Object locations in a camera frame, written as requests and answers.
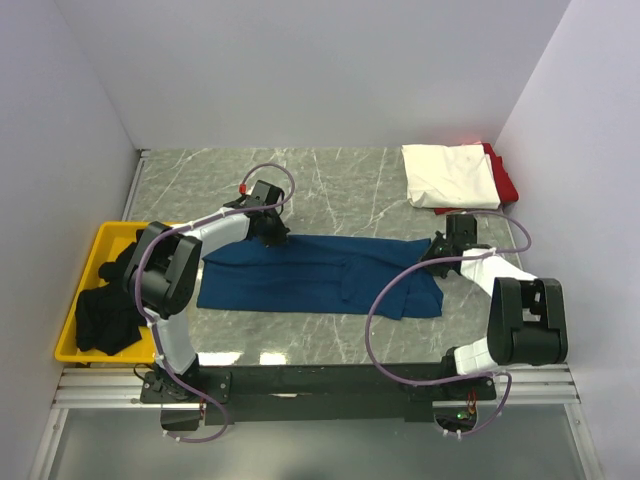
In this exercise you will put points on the blue t-shirt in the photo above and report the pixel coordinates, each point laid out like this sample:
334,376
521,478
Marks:
308,274

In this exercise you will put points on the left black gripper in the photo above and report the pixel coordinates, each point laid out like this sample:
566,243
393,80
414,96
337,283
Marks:
279,236

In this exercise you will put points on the black t-shirt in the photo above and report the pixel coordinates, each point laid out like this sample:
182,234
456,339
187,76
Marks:
106,317

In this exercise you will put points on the black base bar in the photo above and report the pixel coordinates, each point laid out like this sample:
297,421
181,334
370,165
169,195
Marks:
306,393

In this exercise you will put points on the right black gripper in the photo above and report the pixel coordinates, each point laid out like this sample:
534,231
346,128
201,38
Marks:
440,239

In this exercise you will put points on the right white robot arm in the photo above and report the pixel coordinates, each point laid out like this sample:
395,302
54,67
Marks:
527,322

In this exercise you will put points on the folded red t-shirt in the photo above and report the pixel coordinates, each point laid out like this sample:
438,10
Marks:
506,190

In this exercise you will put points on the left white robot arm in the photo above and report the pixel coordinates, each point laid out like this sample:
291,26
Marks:
162,272

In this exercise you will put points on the folded white t-shirt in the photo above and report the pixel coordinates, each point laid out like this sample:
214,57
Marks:
449,177

